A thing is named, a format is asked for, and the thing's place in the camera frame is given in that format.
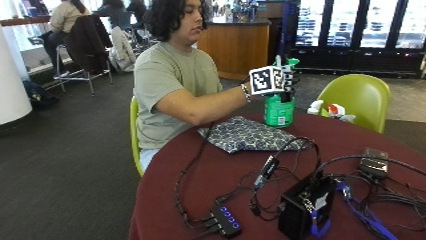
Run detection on green spray bottle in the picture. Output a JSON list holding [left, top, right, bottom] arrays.
[[263, 55, 302, 129]]

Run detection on white marker cube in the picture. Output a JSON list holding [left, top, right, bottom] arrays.
[[247, 65, 286, 96]]

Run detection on white spray bottle red trigger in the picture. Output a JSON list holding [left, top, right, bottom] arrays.
[[306, 99, 356, 123]]

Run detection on wooden counter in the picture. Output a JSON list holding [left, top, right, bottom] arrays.
[[195, 15, 272, 81]]

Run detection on lime green chair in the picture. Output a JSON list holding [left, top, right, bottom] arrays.
[[129, 96, 146, 178], [315, 73, 391, 135]]

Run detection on blue patterned cloth pouch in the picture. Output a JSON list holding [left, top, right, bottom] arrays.
[[197, 115, 311, 155]]

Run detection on glass door drinks fridges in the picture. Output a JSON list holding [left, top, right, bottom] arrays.
[[288, 0, 426, 74]]

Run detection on person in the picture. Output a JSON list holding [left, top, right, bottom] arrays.
[[42, 0, 91, 73], [93, 0, 126, 21], [131, 0, 253, 173], [125, 0, 149, 28]]

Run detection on small black flat device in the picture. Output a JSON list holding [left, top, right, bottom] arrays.
[[356, 147, 390, 180]]

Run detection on black box device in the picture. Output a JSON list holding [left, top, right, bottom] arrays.
[[276, 175, 338, 240]]

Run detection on light grey hanging coat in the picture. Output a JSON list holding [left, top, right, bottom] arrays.
[[107, 25, 137, 73]]

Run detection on black hub with blue lights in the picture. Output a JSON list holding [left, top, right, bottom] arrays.
[[207, 204, 243, 239]]

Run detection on metal stool chair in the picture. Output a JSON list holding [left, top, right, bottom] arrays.
[[53, 43, 114, 98]]

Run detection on dark jacket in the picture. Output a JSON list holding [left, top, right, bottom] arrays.
[[62, 14, 114, 73]]

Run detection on dark bag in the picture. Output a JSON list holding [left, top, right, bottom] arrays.
[[21, 79, 61, 108]]

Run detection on white round column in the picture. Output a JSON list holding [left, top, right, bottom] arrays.
[[0, 24, 34, 127]]

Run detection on beaded bracelet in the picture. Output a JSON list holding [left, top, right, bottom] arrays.
[[239, 83, 253, 103]]

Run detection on looped black cable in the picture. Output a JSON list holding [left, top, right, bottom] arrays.
[[270, 136, 322, 178]]

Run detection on black inline cable adapter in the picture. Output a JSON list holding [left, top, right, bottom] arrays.
[[253, 155, 280, 191]]

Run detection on thick black cable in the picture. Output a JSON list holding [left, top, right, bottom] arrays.
[[315, 154, 426, 178]]

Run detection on long black glove cable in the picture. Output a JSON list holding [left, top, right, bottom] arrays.
[[173, 121, 215, 231]]

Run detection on tangle of black cables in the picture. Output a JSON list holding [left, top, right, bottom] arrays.
[[343, 173, 426, 234]]

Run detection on blue strap loop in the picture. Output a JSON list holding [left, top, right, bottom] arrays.
[[308, 209, 332, 239]]

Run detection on blue cable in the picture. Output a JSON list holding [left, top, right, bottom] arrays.
[[335, 180, 399, 240]]

